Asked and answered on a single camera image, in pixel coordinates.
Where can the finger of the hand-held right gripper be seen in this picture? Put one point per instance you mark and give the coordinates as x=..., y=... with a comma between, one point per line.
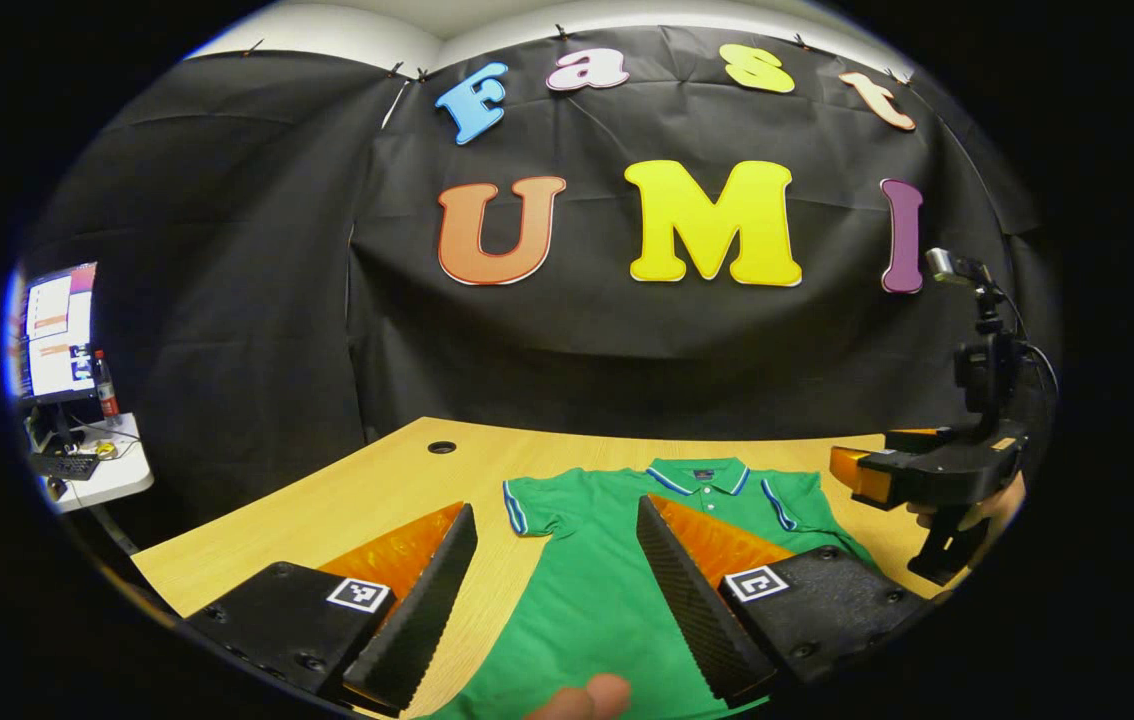
x=912, y=438
x=862, y=475

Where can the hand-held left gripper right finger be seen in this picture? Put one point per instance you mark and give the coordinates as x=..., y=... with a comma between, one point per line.
x=692, y=600

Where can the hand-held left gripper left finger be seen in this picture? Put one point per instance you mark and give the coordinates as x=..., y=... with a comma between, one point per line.
x=432, y=610

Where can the green T-shirt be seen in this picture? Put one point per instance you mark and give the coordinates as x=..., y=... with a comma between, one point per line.
x=587, y=600

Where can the black table grommet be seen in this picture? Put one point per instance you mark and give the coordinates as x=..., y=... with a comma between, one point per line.
x=442, y=447

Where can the black backdrop cloth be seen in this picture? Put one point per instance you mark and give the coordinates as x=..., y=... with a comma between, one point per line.
x=627, y=350

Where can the white side table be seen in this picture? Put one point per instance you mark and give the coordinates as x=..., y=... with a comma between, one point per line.
x=117, y=480

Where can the red bottle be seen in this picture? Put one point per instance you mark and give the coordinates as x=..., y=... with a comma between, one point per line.
x=107, y=390

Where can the black keyboard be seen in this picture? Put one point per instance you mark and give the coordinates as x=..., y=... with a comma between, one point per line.
x=65, y=465

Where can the computer monitor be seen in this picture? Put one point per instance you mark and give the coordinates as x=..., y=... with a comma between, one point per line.
x=57, y=335

